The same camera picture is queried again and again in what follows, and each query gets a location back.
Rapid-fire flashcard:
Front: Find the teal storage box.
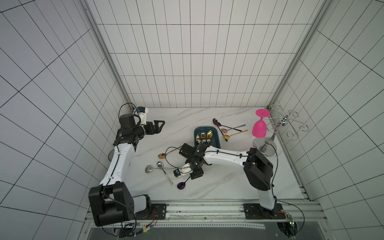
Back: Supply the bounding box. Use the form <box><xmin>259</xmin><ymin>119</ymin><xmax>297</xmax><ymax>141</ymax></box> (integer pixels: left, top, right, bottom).
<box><xmin>194</xmin><ymin>126</ymin><xmax>221</xmax><ymax>149</ymax></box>

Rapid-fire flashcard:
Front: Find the gold slim spoon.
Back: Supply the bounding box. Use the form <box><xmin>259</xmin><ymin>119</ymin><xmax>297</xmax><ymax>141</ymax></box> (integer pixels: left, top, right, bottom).
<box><xmin>223</xmin><ymin>130</ymin><xmax>248</xmax><ymax>140</ymax></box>

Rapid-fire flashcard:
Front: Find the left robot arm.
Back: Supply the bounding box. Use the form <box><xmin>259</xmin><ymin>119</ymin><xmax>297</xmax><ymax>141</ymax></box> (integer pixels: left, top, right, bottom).
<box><xmin>88</xmin><ymin>113</ymin><xmax>165</xmax><ymax>227</ymax></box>

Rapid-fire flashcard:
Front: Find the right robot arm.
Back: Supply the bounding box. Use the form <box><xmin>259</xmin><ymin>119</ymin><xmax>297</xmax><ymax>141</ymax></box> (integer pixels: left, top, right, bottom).
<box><xmin>174</xmin><ymin>144</ymin><xmax>286</xmax><ymax>220</ymax></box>

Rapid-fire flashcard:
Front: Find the silver ladle spoon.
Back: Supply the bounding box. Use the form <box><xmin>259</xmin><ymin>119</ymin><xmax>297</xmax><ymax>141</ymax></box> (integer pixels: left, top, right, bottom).
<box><xmin>145</xmin><ymin>165</ymin><xmax>176</xmax><ymax>173</ymax></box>

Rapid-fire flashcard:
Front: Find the black spoon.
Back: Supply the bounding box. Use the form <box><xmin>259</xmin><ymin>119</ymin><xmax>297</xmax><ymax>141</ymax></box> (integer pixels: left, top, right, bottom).
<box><xmin>216</xmin><ymin>122</ymin><xmax>229</xmax><ymax>142</ymax></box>

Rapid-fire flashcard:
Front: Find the clear drinking glass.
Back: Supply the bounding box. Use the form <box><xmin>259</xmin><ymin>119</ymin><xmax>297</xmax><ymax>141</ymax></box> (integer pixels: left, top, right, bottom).
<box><xmin>108</xmin><ymin>150</ymin><xmax>115</xmax><ymax>162</ymax></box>

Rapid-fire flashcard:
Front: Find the pink plastic goblet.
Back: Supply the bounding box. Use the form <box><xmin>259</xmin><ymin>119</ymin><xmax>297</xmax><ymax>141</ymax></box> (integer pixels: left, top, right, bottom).
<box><xmin>252</xmin><ymin>109</ymin><xmax>270</xmax><ymax>139</ymax></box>

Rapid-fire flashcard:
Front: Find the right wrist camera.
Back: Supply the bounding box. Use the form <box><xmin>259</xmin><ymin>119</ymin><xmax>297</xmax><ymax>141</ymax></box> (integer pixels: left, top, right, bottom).
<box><xmin>173</xmin><ymin>164</ymin><xmax>193</xmax><ymax>178</ymax></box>

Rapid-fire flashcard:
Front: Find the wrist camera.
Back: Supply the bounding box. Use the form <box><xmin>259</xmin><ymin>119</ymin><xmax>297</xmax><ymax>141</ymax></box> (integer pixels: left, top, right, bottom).
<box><xmin>173</xmin><ymin>164</ymin><xmax>193</xmax><ymax>178</ymax></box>
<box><xmin>137</xmin><ymin>107</ymin><xmax>149</xmax><ymax>125</ymax></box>

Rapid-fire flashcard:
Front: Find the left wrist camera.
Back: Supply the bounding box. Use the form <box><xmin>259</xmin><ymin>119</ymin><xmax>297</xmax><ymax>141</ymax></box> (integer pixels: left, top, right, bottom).
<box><xmin>137</xmin><ymin>107</ymin><xmax>149</xmax><ymax>125</ymax></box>

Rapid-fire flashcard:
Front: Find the aluminium mounting rail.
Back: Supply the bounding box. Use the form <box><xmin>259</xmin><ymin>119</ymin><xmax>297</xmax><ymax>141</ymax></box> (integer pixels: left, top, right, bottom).
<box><xmin>85</xmin><ymin>200</ymin><xmax>326</xmax><ymax>230</ymax></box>

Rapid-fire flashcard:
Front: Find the chrome wire cup rack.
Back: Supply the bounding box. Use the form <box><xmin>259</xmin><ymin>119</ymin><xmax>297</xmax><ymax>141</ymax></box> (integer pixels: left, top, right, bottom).
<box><xmin>253</xmin><ymin>104</ymin><xmax>310</xmax><ymax>157</ymax></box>

